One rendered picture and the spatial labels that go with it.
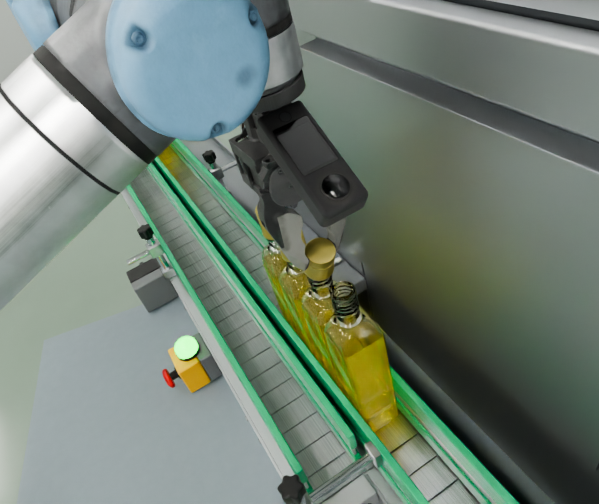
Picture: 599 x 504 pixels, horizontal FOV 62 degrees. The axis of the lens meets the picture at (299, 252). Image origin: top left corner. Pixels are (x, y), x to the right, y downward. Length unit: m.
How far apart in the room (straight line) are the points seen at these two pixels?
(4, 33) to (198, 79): 6.09
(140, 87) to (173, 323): 0.97
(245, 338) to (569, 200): 0.62
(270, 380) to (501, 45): 0.60
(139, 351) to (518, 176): 0.91
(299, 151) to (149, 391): 0.75
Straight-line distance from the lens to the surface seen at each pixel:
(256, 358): 0.86
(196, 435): 0.99
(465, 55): 0.44
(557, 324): 0.51
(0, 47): 6.34
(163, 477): 0.98
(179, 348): 0.98
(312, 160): 0.43
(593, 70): 0.37
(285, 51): 0.43
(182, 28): 0.24
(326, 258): 0.55
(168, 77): 0.24
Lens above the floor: 1.54
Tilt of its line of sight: 41 degrees down
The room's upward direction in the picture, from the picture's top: 17 degrees counter-clockwise
